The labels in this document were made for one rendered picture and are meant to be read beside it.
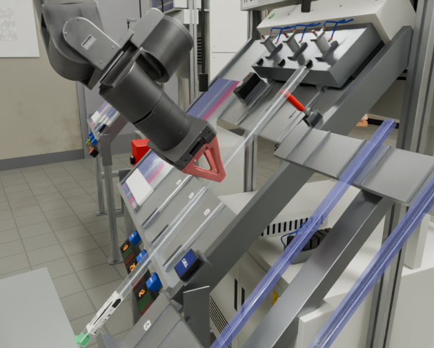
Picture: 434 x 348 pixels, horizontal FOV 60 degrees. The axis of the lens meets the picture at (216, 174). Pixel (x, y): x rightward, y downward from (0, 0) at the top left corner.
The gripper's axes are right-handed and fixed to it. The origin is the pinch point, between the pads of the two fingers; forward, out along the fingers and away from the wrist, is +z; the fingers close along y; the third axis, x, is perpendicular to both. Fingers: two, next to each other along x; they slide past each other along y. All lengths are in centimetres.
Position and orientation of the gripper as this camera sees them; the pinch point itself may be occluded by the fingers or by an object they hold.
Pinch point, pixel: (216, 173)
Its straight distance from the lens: 54.1
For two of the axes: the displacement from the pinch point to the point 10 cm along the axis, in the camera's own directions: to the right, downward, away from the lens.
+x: -6.3, 7.7, -1.3
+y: -5.0, -2.7, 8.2
